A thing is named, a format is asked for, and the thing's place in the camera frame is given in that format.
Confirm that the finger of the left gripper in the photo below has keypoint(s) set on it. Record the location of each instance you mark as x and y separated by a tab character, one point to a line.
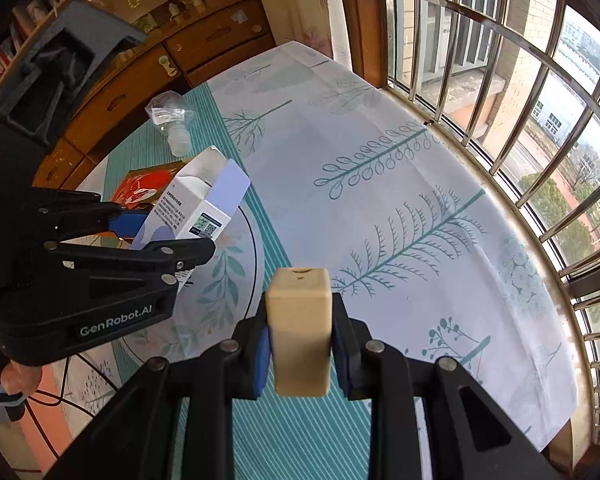
66	263
66	222

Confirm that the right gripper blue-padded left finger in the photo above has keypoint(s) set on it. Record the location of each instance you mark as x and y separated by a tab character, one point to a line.
263	352

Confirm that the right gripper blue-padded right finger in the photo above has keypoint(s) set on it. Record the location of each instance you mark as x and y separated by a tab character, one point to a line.
347	342

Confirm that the small beige box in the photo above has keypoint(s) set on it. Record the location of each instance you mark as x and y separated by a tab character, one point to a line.
299	312

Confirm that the white lilac small box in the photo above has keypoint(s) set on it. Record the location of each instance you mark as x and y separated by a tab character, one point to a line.
203	200

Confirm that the red orange snack wrapper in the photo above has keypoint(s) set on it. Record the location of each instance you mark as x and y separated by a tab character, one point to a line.
142	188

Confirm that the person left hand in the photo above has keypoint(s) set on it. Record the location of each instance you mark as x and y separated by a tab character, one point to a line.
18	378

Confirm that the leaf-print teal tablecloth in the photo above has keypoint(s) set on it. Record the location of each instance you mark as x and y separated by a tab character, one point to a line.
344	179

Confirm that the clear crushed plastic bottle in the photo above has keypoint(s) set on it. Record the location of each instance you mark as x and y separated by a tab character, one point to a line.
173	117

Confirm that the wooden desk with drawers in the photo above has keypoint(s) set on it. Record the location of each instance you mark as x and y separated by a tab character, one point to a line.
174	57

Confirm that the floral curtain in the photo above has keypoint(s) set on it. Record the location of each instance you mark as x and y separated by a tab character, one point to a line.
319	24

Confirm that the metal window grille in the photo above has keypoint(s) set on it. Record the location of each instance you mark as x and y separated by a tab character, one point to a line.
518	83

